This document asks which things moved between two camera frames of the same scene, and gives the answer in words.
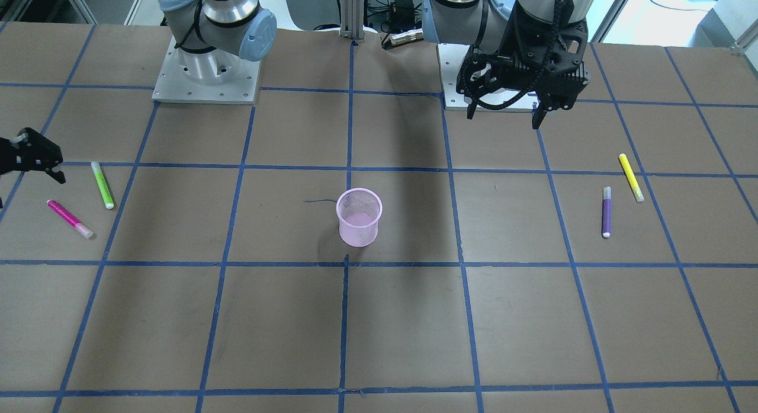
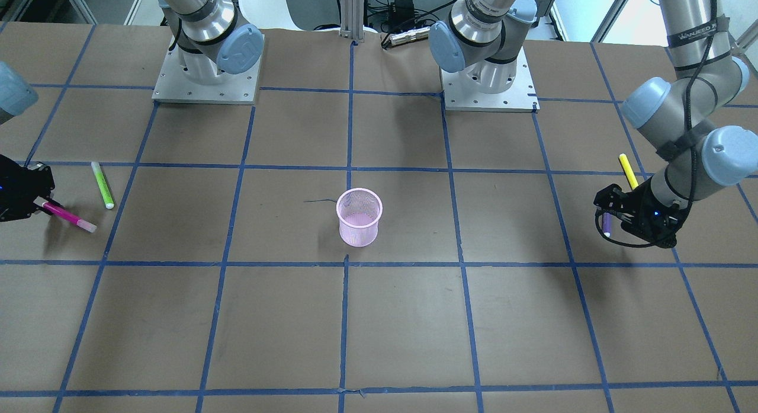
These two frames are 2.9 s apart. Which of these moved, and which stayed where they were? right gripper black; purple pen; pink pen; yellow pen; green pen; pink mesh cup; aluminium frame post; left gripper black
Moved: left gripper black; pink pen; right gripper black
Stayed: purple pen; green pen; yellow pen; aluminium frame post; pink mesh cup
